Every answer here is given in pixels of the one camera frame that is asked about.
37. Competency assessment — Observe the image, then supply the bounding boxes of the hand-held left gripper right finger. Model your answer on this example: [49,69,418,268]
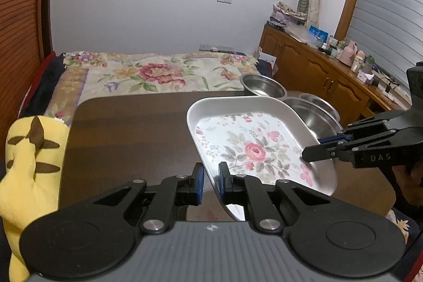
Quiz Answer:
[218,162,331,233]

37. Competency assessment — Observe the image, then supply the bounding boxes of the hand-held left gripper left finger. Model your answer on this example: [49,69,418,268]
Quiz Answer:
[91,162,204,234]

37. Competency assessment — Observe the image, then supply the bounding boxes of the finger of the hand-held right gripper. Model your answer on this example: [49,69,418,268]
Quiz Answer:
[318,118,399,145]
[301,130,399,163]

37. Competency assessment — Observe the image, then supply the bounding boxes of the large steel bowl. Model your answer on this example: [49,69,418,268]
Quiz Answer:
[283,97,343,141]

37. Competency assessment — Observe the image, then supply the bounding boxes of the shallow wide-rim steel bowl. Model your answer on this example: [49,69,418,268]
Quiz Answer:
[299,93,340,121]

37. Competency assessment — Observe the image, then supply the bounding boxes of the floral square plate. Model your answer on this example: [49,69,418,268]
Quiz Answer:
[187,97,338,221]

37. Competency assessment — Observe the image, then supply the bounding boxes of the deep steel bowl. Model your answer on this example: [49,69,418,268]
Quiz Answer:
[240,74,287,100]

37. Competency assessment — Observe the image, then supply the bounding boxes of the person's right hand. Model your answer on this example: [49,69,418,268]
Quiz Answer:
[395,160,423,205]

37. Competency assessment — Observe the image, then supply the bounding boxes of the white tissue box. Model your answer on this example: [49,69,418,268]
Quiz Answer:
[357,71,375,85]

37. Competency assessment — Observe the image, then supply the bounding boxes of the pink-capped white bottle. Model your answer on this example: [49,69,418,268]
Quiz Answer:
[352,51,366,72]

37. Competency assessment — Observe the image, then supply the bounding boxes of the pink thermos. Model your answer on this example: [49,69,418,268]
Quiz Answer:
[340,41,358,66]

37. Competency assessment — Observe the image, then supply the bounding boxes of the wooden cabinet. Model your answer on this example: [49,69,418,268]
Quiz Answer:
[256,24,413,124]

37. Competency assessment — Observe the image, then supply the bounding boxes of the cluster of small bottles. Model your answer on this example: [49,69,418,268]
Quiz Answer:
[319,37,347,58]

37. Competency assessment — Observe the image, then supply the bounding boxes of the white paper bag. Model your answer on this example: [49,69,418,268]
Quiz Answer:
[259,49,277,71]

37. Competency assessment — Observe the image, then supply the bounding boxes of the blue box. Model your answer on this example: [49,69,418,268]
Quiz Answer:
[309,25,329,40]

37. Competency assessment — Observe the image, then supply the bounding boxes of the clear plastic bag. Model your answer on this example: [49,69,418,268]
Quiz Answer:
[286,26,319,46]

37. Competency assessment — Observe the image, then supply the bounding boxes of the grey window blind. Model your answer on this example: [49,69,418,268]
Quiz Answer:
[347,0,423,94]

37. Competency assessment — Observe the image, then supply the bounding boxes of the pile of printed cloth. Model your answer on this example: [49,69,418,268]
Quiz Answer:
[273,2,308,21]

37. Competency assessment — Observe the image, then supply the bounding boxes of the grey power strip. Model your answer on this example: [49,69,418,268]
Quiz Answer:
[199,43,233,53]

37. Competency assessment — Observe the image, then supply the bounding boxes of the yellow plush pillow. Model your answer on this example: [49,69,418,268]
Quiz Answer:
[0,115,70,282]

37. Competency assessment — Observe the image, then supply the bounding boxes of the floral bedspread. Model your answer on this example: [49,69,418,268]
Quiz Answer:
[25,53,276,118]

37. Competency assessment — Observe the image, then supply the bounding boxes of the red cloth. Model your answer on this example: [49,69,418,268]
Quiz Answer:
[18,52,57,119]

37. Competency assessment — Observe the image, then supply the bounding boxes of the wooden louvered wardrobe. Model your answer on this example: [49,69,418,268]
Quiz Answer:
[0,0,53,124]

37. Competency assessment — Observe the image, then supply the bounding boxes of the black cable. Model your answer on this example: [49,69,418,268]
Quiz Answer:
[373,66,401,91]

